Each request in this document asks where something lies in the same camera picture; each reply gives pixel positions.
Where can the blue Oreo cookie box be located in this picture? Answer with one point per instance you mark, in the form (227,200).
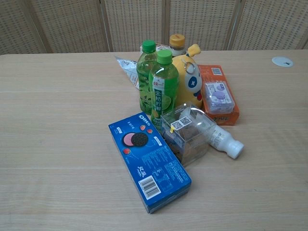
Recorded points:
(144,158)

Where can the green drink bottle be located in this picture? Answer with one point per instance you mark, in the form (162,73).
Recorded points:
(163,89)

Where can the orange cap brown bottle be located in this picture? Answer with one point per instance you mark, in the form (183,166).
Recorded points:
(177,47)

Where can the clear plastic cookie box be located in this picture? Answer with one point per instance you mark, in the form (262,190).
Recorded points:
(185,134)

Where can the woven folding screen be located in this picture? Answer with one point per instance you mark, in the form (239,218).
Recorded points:
(154,24)

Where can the silver white snack bag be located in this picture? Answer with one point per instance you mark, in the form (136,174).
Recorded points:
(128,69)

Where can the orange cardboard box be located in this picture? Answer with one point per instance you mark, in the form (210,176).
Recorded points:
(223,118)

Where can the green tea bottle leaf label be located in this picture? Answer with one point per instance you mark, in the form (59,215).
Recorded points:
(144,81)

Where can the white milk drink bottle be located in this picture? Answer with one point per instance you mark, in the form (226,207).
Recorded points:
(225,142)

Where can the yellow plush toy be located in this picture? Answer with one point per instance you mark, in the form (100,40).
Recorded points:
(183,86)

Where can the purple clear plastic box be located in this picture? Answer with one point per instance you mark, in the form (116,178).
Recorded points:
(219,96)

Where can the round silver table grommet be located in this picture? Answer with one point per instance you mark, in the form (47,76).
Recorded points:
(283,60)

